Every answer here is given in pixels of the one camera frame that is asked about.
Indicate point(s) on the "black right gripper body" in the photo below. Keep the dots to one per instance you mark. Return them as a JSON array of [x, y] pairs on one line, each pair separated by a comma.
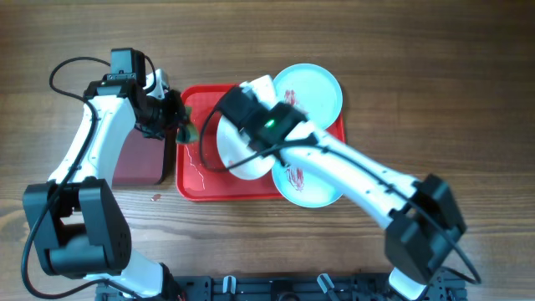
[[261, 146]]

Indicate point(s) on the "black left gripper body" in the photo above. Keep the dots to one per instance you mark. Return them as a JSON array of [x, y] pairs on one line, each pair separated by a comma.
[[163, 119]]

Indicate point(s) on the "green yellow sponge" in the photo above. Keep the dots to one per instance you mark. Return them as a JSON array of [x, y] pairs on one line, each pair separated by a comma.
[[187, 132]]

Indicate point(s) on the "white plate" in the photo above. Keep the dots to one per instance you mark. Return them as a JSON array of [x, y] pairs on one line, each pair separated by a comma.
[[232, 148]]

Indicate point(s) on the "light blue plate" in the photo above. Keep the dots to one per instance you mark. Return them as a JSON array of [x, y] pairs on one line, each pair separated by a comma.
[[313, 90], [303, 188]]

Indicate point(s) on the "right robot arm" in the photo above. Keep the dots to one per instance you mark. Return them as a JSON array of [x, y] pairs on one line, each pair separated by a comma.
[[421, 219]]

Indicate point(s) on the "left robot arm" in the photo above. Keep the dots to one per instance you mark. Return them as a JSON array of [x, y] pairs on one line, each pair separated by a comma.
[[76, 226]]

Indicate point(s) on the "black water tray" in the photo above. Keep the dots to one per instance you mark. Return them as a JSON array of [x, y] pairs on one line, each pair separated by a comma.
[[143, 160]]

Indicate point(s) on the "red serving tray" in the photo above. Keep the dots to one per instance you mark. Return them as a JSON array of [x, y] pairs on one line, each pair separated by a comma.
[[193, 180]]

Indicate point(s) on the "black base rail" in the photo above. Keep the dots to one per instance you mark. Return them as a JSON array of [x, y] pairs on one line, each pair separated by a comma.
[[358, 287]]

